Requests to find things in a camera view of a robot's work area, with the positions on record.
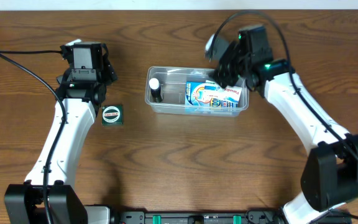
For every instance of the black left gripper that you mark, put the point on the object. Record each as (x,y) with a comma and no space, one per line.
(109,72)

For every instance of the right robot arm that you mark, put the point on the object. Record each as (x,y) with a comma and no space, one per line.
(330,176)

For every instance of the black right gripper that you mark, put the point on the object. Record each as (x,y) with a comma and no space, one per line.
(226,72)

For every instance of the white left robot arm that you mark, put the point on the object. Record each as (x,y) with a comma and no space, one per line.
(47,195)

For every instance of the clear plastic container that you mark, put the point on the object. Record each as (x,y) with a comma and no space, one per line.
(173,83)

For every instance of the green Zam-Buk tin box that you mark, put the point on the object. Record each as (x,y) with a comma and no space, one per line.
(112,115)

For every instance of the white blue Panadol box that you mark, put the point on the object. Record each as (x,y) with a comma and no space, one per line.
(229,93)

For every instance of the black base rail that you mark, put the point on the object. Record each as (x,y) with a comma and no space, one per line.
(197,218)

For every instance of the blue Kool Fever box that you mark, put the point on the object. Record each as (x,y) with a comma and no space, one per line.
(194,96)

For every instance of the black bottle white cap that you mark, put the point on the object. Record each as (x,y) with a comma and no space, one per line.
(155,89)

